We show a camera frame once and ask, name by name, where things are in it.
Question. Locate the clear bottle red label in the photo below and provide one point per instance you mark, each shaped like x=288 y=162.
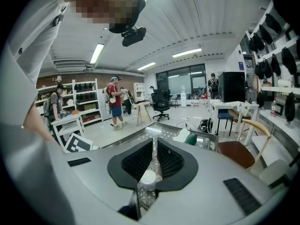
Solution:
x=273 y=109

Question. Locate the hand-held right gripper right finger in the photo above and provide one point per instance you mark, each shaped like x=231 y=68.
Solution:
x=211 y=184

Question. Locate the round wooden table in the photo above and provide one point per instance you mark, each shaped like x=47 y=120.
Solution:
x=141 y=104

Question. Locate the black cabinet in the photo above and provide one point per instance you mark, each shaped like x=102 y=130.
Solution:
x=232 y=87

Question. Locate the black wheeled office chair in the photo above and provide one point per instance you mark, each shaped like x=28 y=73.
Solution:
x=160 y=99

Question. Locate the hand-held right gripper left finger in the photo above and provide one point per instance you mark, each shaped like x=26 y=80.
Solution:
x=93 y=172

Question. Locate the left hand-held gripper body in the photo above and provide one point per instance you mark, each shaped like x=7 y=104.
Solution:
x=76 y=145

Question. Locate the green white tissue pack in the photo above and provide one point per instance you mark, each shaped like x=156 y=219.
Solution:
x=187 y=137

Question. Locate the blue wall poster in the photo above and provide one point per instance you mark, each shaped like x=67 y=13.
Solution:
x=241 y=65

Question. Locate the wooden chair brown seat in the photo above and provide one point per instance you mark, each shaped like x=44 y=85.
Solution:
x=234 y=151

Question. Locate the ceiling air conditioner vent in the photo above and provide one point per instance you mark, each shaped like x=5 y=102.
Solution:
x=70 y=65

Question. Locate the person's white shirt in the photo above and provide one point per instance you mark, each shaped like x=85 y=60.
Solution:
x=30 y=55

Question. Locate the grey cabinet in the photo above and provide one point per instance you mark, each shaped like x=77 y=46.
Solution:
x=100 y=111

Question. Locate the blue stool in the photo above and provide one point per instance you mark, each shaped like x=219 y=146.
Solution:
x=225 y=114

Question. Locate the black head-worn camera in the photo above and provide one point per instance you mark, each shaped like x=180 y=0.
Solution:
x=133 y=37

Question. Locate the black backpack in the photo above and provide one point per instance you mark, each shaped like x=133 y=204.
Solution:
x=206 y=125

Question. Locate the white wall lamp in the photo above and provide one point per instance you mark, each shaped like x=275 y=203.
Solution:
x=59 y=78

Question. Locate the white cubby shelf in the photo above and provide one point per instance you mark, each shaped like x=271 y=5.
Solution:
x=138 y=88

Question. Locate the small white table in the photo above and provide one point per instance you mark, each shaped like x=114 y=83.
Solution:
x=65 y=121

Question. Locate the white water dispenser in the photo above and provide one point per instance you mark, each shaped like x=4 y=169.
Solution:
x=183 y=99

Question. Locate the person's head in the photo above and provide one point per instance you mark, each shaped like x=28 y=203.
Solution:
x=100 y=6

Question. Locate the dark framed window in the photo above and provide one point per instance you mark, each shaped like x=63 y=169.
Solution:
x=180 y=81

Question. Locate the white desk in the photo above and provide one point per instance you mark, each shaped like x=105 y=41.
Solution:
x=222 y=105

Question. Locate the grey chair black frame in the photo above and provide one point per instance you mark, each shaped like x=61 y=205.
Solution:
x=274 y=170

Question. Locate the orange-brown block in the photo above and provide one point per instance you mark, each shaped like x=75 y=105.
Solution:
x=75 y=112

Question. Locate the person's left forearm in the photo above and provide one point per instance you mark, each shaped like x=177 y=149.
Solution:
x=37 y=123

